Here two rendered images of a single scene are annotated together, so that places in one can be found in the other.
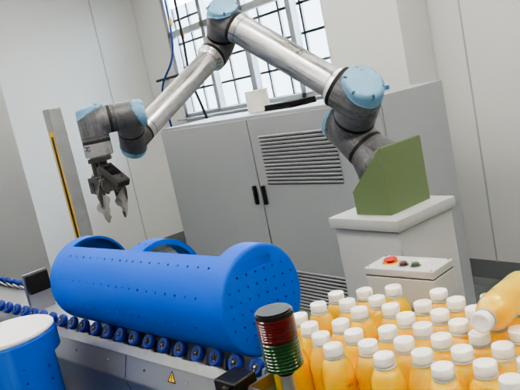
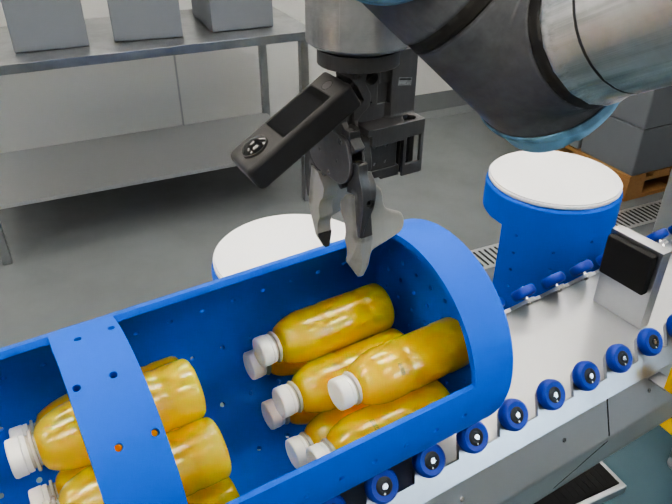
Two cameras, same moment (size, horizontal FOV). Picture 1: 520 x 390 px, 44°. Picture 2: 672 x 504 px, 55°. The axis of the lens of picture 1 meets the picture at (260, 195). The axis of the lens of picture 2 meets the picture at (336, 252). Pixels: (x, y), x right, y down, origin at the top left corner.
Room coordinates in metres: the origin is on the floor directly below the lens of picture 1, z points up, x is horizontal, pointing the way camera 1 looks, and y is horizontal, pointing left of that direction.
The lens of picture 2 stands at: (2.18, -0.06, 1.64)
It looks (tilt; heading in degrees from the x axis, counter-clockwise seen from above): 32 degrees down; 102
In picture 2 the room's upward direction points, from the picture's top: straight up
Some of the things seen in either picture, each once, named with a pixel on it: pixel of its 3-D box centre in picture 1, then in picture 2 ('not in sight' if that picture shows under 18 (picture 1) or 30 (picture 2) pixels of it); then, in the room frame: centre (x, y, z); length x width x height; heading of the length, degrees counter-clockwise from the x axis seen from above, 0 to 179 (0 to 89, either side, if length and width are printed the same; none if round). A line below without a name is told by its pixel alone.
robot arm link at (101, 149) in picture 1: (97, 150); (357, 19); (2.08, 0.48, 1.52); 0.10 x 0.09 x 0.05; 133
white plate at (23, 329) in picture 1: (7, 333); (292, 254); (1.91, 0.85, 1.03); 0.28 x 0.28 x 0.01
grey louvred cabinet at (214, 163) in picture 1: (297, 217); not in sight; (4.10, -0.21, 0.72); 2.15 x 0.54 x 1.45; 37
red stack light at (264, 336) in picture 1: (276, 326); not in sight; (0.99, 0.02, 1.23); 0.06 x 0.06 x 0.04
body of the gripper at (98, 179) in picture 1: (103, 175); (363, 113); (2.09, 0.49, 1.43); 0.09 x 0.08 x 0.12; 43
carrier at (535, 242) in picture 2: not in sight; (522, 336); (2.38, 1.27, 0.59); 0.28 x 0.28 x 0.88
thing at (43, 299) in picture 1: (39, 289); (627, 278); (2.48, 0.94, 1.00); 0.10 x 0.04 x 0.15; 133
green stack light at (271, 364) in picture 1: (282, 351); not in sight; (0.99, 0.02, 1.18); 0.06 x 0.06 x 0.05
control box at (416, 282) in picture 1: (410, 281); not in sight; (1.56, -0.33, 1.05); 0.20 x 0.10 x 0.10; 43
